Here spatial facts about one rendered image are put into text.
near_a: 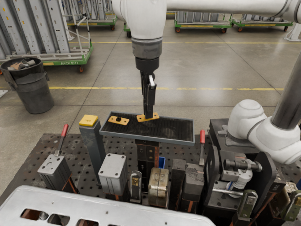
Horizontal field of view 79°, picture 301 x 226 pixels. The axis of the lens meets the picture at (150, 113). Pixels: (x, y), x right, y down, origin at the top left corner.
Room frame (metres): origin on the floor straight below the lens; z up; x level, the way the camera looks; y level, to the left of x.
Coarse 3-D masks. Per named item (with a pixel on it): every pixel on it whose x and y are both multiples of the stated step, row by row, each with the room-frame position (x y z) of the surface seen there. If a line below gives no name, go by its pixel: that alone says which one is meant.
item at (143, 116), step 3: (153, 114) 0.56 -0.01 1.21; (156, 114) 0.56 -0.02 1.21; (138, 117) 0.55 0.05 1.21; (141, 117) 0.55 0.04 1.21; (144, 117) 0.55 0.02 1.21; (153, 117) 0.55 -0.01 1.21; (156, 117) 0.55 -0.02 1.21; (138, 120) 0.53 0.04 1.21; (141, 120) 0.53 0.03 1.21; (144, 120) 0.53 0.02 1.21; (147, 120) 0.53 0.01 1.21
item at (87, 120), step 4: (84, 116) 0.62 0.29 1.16; (88, 116) 0.62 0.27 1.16; (92, 116) 0.62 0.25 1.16; (96, 116) 0.62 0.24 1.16; (84, 120) 0.59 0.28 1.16; (88, 120) 0.59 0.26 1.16; (92, 120) 0.59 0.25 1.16; (80, 124) 0.57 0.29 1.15; (84, 124) 0.57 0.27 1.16; (88, 124) 0.57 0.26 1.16; (92, 124) 0.57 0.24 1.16
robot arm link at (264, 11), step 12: (120, 0) 0.60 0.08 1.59; (168, 0) 0.71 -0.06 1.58; (180, 0) 0.70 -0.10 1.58; (192, 0) 0.69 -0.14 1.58; (204, 0) 0.68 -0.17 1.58; (216, 0) 0.67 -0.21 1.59; (228, 0) 0.66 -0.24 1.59; (240, 0) 0.66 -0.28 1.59; (252, 0) 0.66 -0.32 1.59; (264, 0) 0.67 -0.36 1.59; (276, 0) 0.68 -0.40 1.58; (120, 12) 0.60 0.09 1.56; (204, 12) 0.70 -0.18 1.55; (216, 12) 0.68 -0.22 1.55; (228, 12) 0.67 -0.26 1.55; (240, 12) 0.67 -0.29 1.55; (252, 12) 0.67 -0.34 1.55; (264, 12) 0.69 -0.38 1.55; (276, 12) 0.70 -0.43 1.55
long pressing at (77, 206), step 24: (24, 192) 0.36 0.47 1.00; (48, 192) 0.36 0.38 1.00; (0, 216) 0.28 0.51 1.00; (48, 216) 0.28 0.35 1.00; (72, 216) 0.28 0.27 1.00; (96, 216) 0.28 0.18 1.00; (120, 216) 0.28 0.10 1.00; (144, 216) 0.28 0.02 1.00; (168, 216) 0.28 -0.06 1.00; (192, 216) 0.28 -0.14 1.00
